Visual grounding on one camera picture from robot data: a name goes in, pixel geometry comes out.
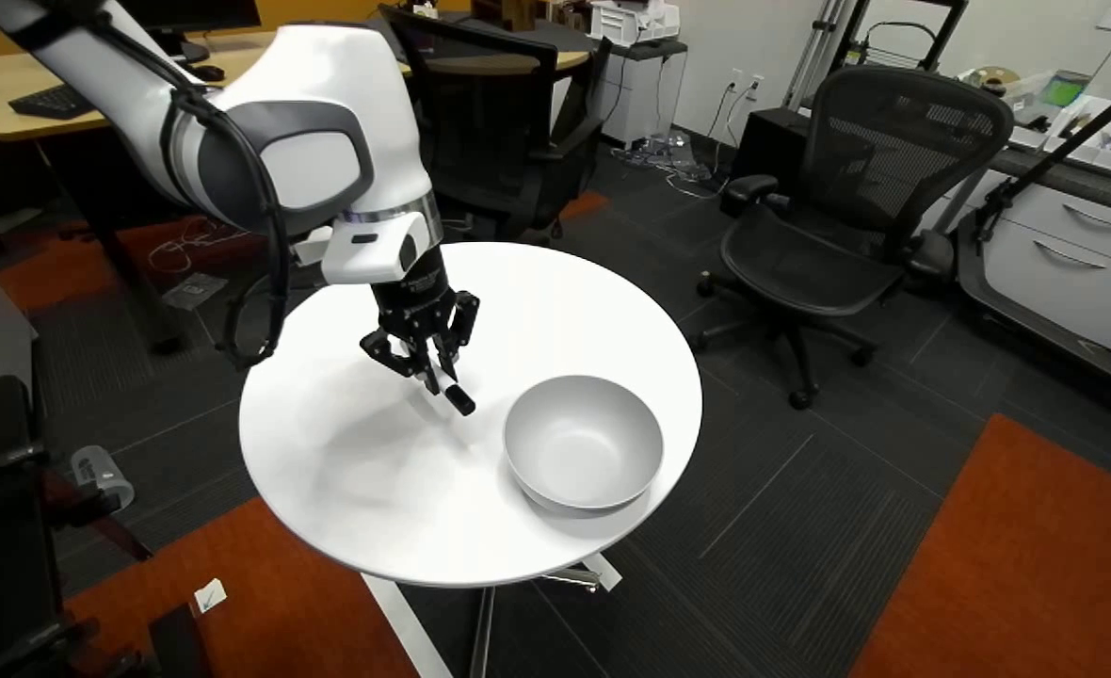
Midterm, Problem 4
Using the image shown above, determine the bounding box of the black box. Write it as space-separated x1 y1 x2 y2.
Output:
740 105 831 219

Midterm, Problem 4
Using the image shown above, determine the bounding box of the black mesh office chair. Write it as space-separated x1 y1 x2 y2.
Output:
688 65 1020 413

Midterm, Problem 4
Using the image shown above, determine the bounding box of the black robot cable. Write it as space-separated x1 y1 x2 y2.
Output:
112 21 297 372

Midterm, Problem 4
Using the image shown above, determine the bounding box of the white printer box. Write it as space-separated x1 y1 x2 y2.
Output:
588 0 686 53

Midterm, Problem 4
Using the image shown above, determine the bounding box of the small white floor tag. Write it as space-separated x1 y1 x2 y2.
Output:
189 576 233 616

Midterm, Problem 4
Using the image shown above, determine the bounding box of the light wooden desk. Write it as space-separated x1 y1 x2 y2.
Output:
0 21 597 357

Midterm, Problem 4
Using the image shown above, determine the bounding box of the white drawer cabinet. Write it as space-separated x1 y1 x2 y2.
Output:
981 172 1111 369

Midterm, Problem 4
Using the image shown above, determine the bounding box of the black padded office chair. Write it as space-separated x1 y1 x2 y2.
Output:
381 5 616 247

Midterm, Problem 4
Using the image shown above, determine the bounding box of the white table base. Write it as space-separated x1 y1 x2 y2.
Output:
358 544 624 678

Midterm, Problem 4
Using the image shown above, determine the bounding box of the white bowl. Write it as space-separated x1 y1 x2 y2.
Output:
500 372 667 518

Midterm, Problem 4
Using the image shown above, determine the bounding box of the small white cabinet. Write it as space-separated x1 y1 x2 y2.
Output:
599 42 695 150

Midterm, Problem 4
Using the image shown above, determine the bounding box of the green desktop item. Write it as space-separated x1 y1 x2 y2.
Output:
1035 69 1094 111

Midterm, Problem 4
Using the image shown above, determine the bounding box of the black stand frame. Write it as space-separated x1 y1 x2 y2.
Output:
922 69 1111 408

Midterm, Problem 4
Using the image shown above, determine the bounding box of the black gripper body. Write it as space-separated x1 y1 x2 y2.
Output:
368 242 464 349

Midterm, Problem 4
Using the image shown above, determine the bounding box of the black keyboard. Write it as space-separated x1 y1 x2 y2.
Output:
4 79 93 123

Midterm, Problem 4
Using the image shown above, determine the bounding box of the black monitor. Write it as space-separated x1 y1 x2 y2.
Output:
125 0 263 69

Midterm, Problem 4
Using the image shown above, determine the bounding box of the white marker with black cap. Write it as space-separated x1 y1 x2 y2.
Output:
435 369 481 419

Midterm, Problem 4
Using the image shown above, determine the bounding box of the black clamp with orange handle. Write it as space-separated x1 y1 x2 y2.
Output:
0 600 218 678
0 438 156 563

